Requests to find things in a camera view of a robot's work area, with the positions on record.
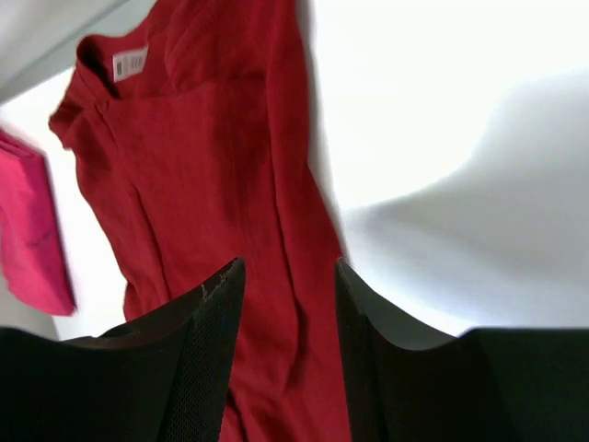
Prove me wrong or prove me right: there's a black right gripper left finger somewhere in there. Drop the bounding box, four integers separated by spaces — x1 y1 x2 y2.
1 259 246 441

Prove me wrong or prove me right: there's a pink-red t-shirt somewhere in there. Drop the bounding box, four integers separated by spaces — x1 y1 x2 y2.
1 132 76 316

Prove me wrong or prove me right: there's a dark red t-shirt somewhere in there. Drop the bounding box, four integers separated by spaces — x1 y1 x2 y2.
49 1 350 441

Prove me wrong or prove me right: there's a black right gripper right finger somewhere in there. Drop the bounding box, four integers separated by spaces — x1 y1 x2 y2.
335 261 588 441

